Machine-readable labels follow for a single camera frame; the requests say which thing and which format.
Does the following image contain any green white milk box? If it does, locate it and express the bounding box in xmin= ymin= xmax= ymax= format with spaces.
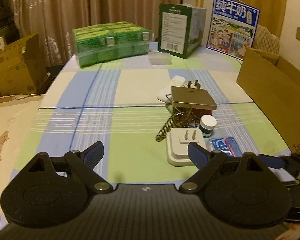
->
xmin=158 ymin=4 xmax=207 ymax=59

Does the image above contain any red piggy toy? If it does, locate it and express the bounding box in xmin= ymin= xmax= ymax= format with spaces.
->
xmin=180 ymin=107 xmax=212 ymax=120

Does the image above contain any beige curtain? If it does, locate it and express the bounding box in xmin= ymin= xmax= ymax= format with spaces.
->
xmin=10 ymin=0 xmax=180 ymax=67

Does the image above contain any white patterned sheet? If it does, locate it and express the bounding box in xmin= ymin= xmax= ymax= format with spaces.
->
xmin=0 ymin=95 xmax=44 ymax=215

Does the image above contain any checkered tablecloth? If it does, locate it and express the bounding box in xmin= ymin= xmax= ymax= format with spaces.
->
xmin=12 ymin=47 xmax=290 ymax=183

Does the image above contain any cardboard box on floor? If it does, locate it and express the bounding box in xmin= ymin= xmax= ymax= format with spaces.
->
xmin=0 ymin=34 xmax=48 ymax=96

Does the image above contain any open brown cardboard box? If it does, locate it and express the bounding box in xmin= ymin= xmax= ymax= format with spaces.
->
xmin=237 ymin=48 xmax=300 ymax=154

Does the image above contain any white two-pin charger block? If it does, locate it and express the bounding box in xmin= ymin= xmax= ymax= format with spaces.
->
xmin=166 ymin=127 xmax=206 ymax=167

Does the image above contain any quilted beige chair cushion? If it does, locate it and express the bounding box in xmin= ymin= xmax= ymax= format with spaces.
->
xmin=252 ymin=25 xmax=280 ymax=55

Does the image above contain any white remote control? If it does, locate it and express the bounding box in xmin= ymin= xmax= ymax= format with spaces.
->
xmin=157 ymin=75 xmax=186 ymax=103

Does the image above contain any small clear plastic box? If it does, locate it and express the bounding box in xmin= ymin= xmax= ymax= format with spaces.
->
xmin=148 ymin=52 xmax=172 ymax=65

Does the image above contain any blue milk carton box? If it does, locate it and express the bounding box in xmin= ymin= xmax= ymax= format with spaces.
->
xmin=206 ymin=0 xmax=260 ymax=60

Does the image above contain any gold square box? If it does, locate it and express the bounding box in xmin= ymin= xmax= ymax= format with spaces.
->
xmin=172 ymin=87 xmax=217 ymax=110

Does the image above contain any blue card packet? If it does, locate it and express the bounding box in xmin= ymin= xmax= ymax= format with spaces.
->
xmin=207 ymin=136 xmax=243 ymax=157

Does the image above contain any leopard print strap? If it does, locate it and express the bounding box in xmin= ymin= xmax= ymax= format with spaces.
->
xmin=155 ymin=108 xmax=201 ymax=143

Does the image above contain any green drink carton pack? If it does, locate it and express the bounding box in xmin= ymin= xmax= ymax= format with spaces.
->
xmin=72 ymin=21 xmax=152 ymax=67

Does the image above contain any chrome wire stand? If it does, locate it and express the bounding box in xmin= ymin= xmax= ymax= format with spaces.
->
xmin=165 ymin=93 xmax=174 ymax=114

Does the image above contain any white three-pin plug adapter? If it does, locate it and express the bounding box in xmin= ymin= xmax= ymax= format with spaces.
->
xmin=181 ymin=80 xmax=201 ymax=89

